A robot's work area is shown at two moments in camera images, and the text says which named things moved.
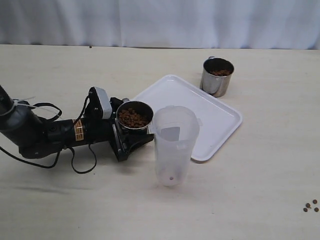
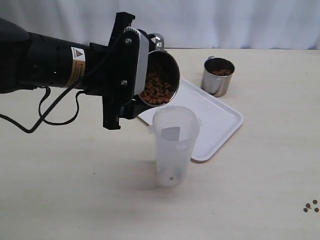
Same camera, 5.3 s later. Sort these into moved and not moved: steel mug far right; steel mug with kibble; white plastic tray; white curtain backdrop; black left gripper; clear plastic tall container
Moved: black left gripper; steel mug with kibble
Not moved: clear plastic tall container; steel mug far right; white curtain backdrop; white plastic tray
